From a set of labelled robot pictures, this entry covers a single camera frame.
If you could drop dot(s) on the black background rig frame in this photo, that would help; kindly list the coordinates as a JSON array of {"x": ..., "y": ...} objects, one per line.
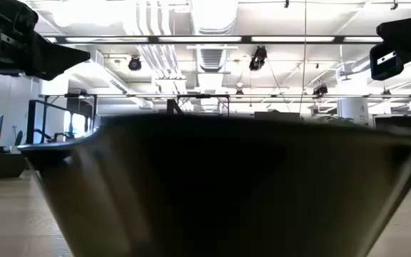
[
  {"x": 73, "y": 95},
  {"x": 202, "y": 96}
]

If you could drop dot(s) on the small black ceiling fixture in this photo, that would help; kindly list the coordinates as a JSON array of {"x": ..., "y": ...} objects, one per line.
[
  {"x": 286, "y": 3},
  {"x": 394, "y": 4}
]

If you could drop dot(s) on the white round column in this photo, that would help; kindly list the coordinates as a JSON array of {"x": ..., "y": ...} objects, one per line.
[{"x": 355, "y": 107}]

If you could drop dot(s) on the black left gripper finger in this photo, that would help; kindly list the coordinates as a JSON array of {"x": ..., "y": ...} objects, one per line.
[
  {"x": 59, "y": 48},
  {"x": 54, "y": 68}
]

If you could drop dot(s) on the black mesh tray rack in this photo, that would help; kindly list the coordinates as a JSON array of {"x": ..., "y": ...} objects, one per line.
[{"x": 30, "y": 121}]

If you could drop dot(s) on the large wavy-edged black plate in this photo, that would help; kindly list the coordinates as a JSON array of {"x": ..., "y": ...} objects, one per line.
[{"x": 209, "y": 185}]

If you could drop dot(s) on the silver spiral air duct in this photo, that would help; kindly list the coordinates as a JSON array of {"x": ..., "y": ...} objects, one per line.
[{"x": 212, "y": 18}]

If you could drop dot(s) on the large black screen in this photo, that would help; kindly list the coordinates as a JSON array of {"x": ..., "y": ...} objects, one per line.
[{"x": 277, "y": 115}]

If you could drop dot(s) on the black ceiling spotlight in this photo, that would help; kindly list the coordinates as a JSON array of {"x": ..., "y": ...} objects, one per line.
[
  {"x": 134, "y": 64},
  {"x": 258, "y": 59},
  {"x": 320, "y": 90}
]

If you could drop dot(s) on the long black light bar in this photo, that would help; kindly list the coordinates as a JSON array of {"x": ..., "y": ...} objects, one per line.
[{"x": 152, "y": 39}]

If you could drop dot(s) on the black partition wall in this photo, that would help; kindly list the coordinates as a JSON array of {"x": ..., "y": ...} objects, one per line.
[{"x": 394, "y": 123}]

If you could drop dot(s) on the white ceiling air unit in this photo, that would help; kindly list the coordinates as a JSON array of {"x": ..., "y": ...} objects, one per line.
[{"x": 98, "y": 59}]

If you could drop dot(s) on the small black ceiling lamp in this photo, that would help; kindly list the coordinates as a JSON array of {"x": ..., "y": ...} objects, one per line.
[
  {"x": 386, "y": 93},
  {"x": 239, "y": 93}
]

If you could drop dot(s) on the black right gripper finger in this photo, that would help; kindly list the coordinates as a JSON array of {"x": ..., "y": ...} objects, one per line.
[
  {"x": 400, "y": 37},
  {"x": 400, "y": 24}
]

